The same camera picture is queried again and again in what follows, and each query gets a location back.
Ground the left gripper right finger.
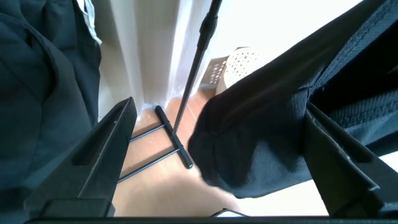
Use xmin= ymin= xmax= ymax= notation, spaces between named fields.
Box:
xmin=303 ymin=101 xmax=398 ymax=218

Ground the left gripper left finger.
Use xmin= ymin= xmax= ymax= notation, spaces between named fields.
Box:
xmin=24 ymin=96 xmax=138 ymax=218

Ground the white laundry basket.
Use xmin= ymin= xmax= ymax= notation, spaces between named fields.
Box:
xmin=200 ymin=46 xmax=262 ymax=96

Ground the black clothes rack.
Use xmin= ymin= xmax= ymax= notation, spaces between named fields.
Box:
xmin=117 ymin=0 xmax=223 ymax=184

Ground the beige curtain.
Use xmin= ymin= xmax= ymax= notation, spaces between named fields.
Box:
xmin=91 ymin=0 xmax=218 ymax=122

